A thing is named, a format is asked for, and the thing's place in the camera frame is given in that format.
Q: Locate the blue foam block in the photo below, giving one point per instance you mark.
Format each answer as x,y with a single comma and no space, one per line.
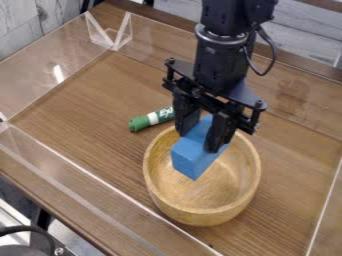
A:
191,160

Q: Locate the brown wooden bowl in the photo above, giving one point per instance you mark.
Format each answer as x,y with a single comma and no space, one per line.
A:
219,195

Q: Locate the clear acrylic corner bracket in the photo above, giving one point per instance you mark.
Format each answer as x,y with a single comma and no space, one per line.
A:
107,37

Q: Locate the clear acrylic barrier wall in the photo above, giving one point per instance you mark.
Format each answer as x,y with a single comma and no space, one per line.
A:
107,216

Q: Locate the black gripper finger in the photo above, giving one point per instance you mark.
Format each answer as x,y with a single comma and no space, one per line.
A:
221,132
187,112

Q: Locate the black metal table leg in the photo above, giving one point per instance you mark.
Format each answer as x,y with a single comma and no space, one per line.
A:
43,219

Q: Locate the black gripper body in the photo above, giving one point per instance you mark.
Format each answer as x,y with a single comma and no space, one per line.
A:
214,79

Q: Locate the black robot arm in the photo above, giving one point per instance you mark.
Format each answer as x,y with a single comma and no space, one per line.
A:
233,16

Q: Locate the green Expo marker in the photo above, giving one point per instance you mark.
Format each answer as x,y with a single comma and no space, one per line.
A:
151,119

